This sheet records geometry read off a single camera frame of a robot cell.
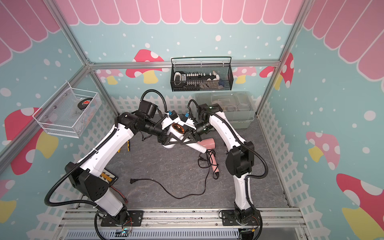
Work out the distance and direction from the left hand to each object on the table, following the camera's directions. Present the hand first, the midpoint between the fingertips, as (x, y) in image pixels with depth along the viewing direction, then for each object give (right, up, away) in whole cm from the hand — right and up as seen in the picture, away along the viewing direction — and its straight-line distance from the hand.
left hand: (176, 138), depth 72 cm
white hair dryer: (0, +3, -6) cm, 7 cm away
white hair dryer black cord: (-26, -25, +13) cm, 38 cm away
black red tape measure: (-50, +18, +6) cm, 54 cm away
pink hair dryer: (+18, -5, +23) cm, 30 cm away
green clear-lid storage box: (+38, +20, +29) cm, 52 cm away
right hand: (+3, -2, +3) cm, 4 cm away
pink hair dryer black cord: (+16, -15, +22) cm, 31 cm away
